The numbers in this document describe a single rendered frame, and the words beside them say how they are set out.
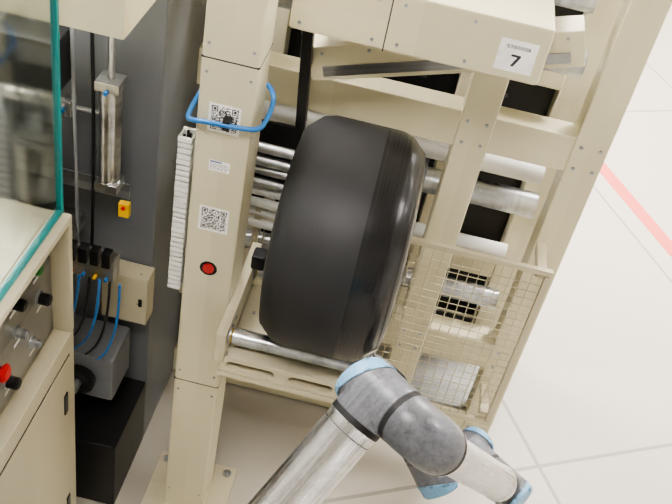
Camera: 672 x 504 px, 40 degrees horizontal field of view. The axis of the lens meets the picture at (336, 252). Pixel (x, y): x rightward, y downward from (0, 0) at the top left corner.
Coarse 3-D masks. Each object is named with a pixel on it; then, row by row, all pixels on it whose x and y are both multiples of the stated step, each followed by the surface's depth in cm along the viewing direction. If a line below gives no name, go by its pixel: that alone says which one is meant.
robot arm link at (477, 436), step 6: (474, 426) 231; (468, 432) 229; (474, 432) 228; (480, 432) 229; (468, 438) 227; (474, 438) 227; (480, 438) 227; (486, 438) 228; (474, 444) 226; (480, 444) 226; (486, 444) 227; (492, 444) 228; (486, 450) 225; (492, 450) 226
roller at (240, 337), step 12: (240, 336) 239; (252, 336) 239; (264, 336) 240; (252, 348) 240; (264, 348) 239; (276, 348) 239; (288, 348) 239; (300, 360) 240; (312, 360) 239; (324, 360) 239; (336, 360) 238
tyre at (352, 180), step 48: (336, 144) 212; (384, 144) 215; (288, 192) 208; (336, 192) 205; (384, 192) 206; (288, 240) 205; (336, 240) 204; (384, 240) 204; (288, 288) 207; (336, 288) 206; (384, 288) 206; (288, 336) 218; (336, 336) 214
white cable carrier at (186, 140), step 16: (192, 128) 217; (192, 144) 216; (176, 160) 218; (192, 160) 220; (176, 176) 221; (176, 192) 224; (176, 208) 227; (176, 224) 230; (176, 240) 233; (176, 256) 237; (176, 272) 240; (176, 288) 244
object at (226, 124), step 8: (272, 88) 217; (272, 96) 216; (192, 104) 213; (272, 104) 214; (272, 112) 213; (192, 120) 207; (200, 120) 206; (208, 120) 205; (224, 120) 205; (264, 120) 209; (224, 128) 206; (232, 128) 205; (240, 128) 205; (248, 128) 205; (256, 128) 206
